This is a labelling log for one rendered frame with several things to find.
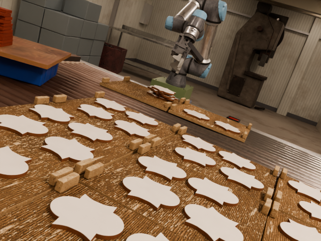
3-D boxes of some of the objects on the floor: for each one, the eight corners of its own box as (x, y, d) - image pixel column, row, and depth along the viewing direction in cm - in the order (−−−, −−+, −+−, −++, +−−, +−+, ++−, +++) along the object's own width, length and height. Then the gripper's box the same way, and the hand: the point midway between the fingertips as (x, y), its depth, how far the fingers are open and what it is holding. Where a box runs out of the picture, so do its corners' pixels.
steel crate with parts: (85, 64, 779) (92, 35, 761) (127, 79, 755) (135, 50, 737) (62, 64, 688) (69, 32, 671) (108, 82, 664) (117, 49, 647)
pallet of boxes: (57, 64, 669) (72, -4, 634) (95, 79, 649) (113, 9, 614) (7, 65, 540) (23, -21, 504) (54, 83, 520) (74, -5, 484)
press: (263, 108, 1010) (302, 15, 936) (264, 115, 888) (308, 7, 814) (217, 92, 1043) (251, 0, 969) (211, 95, 921) (249, -9, 847)
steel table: (112, 63, 917) (123, 24, 889) (183, 89, 871) (196, 49, 842) (98, 63, 838) (109, 20, 810) (175, 92, 792) (189, 47, 763)
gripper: (178, 40, 178) (163, 72, 175) (182, 25, 159) (165, 60, 156) (192, 47, 178) (177, 79, 175) (198, 32, 159) (182, 68, 156)
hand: (176, 73), depth 165 cm, fingers open, 14 cm apart
